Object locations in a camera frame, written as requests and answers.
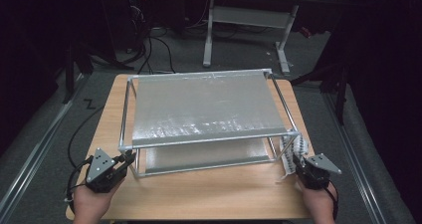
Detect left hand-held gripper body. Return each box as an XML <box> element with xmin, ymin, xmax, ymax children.
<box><xmin>85</xmin><ymin>146</ymin><xmax>129</xmax><ymax>194</ymax></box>

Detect person's right hand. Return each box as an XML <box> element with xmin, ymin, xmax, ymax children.
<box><xmin>298</xmin><ymin>178</ymin><xmax>336</xmax><ymax>224</ymax></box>

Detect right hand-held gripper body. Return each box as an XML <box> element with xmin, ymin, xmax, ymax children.
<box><xmin>293</xmin><ymin>152</ymin><xmax>343</xmax><ymax>191</ymax></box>

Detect black stand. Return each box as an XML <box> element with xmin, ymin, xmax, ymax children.
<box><xmin>62</xmin><ymin>44</ymin><xmax>95</xmax><ymax>105</ymax></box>
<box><xmin>291</xmin><ymin>63</ymin><xmax>350</xmax><ymax>126</ymax></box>

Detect left hand-held gripper cable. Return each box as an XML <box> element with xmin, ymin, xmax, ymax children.
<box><xmin>65</xmin><ymin>154</ymin><xmax>97</xmax><ymax>206</ymax></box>

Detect white cloth with dark pattern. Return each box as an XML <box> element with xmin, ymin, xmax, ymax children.
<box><xmin>278</xmin><ymin>133</ymin><xmax>311</xmax><ymax>182</ymax></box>

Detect metal floor rail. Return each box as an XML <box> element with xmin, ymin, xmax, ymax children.
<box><xmin>0</xmin><ymin>74</ymin><xmax>85</xmax><ymax>216</ymax></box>
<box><xmin>322</xmin><ymin>92</ymin><xmax>388</xmax><ymax>224</ymax></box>

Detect black cable on floor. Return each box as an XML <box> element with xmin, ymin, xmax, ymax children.
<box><xmin>67</xmin><ymin>105</ymin><xmax>106</xmax><ymax>167</ymax></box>

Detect two-tier metal shelf rack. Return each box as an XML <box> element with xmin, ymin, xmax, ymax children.
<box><xmin>117</xmin><ymin>68</ymin><xmax>302</xmax><ymax>179</ymax></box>

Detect person's left hand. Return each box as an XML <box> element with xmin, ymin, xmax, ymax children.
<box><xmin>72</xmin><ymin>182</ymin><xmax>116</xmax><ymax>224</ymax></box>

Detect dark computer tower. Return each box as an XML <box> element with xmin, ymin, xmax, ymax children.
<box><xmin>126</xmin><ymin>0</ymin><xmax>151</xmax><ymax>54</ymax></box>

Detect bundle of black cables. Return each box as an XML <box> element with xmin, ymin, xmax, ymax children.
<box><xmin>123</xmin><ymin>4</ymin><xmax>178</xmax><ymax>77</ymax></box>

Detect hand-held gripper cable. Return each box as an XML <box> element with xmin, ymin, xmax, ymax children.
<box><xmin>65</xmin><ymin>154</ymin><xmax>97</xmax><ymax>206</ymax></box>
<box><xmin>322</xmin><ymin>179</ymin><xmax>340</xmax><ymax>221</ymax></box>

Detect right hand-held gripper cable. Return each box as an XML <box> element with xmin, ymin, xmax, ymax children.
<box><xmin>322</xmin><ymin>179</ymin><xmax>340</xmax><ymax>221</ymax></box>

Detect desk with white metal legs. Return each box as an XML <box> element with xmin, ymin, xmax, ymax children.
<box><xmin>132</xmin><ymin>0</ymin><xmax>342</xmax><ymax>75</ymax></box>

